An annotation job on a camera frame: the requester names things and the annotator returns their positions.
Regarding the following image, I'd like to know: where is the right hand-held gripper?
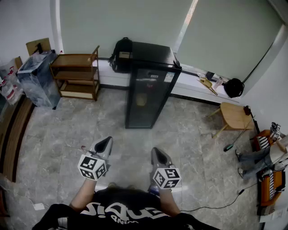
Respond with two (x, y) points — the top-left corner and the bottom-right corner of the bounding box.
(150, 147), (182, 190)

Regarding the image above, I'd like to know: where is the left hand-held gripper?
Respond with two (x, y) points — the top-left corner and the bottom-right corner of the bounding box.
(77, 136), (113, 181)

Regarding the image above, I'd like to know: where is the black mini fridge door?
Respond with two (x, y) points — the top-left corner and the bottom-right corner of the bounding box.
(125, 64), (182, 129)

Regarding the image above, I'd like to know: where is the person's left forearm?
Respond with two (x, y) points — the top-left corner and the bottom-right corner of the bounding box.
(69, 178), (99, 212)

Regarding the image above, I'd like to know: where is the person's right forearm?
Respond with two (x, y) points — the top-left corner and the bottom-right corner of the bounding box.
(158, 188), (180, 217)

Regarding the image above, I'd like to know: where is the dark phone with screen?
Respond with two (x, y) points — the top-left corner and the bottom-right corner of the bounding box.
(148, 183), (161, 194)

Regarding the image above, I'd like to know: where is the yellow food container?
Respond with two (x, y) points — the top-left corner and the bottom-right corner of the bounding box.
(136, 93), (148, 106)

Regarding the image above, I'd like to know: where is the person's black printed shirt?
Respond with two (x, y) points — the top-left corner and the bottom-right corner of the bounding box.
(32, 187), (216, 230)

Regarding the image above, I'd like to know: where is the white window sill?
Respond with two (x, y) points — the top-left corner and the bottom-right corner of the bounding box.
(98, 58), (240, 104)

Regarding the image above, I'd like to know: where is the round wooden stool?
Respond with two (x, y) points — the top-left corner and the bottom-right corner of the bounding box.
(207, 102), (255, 139)

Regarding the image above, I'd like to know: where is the curved wooden slat bench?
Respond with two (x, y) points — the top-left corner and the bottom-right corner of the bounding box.
(0, 96), (36, 182)

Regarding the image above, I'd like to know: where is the black backpack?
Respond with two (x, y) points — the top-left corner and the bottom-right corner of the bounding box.
(108, 37), (133, 74)

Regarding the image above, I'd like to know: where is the wooden scoop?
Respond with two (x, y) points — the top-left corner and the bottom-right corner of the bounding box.
(199, 76), (218, 96)

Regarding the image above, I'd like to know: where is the wooden shelf cart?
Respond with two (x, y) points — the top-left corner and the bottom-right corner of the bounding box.
(49, 45), (101, 102)

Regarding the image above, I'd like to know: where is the black round bag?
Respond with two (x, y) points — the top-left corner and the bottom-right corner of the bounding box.
(224, 78), (245, 98)

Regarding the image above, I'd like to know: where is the clear plastic bag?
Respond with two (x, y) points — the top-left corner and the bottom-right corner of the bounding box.
(0, 58), (24, 106)

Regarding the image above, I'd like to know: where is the orange sofa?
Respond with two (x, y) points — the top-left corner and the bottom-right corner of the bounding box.
(253, 129), (288, 207)

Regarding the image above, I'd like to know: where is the cardboard box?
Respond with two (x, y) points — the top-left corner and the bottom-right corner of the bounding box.
(26, 37), (51, 57)

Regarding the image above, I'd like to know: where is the grey roller blind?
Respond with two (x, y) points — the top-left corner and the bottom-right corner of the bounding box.
(59, 0), (194, 62)
(180, 0), (283, 79)

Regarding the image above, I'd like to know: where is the long-handled mop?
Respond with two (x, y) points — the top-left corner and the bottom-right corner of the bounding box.
(223, 115), (256, 152)

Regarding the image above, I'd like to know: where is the black floor cable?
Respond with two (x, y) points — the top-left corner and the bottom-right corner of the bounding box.
(180, 183), (258, 213)

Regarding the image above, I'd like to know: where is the black wall cable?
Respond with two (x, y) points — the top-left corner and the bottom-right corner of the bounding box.
(242, 24), (283, 83)

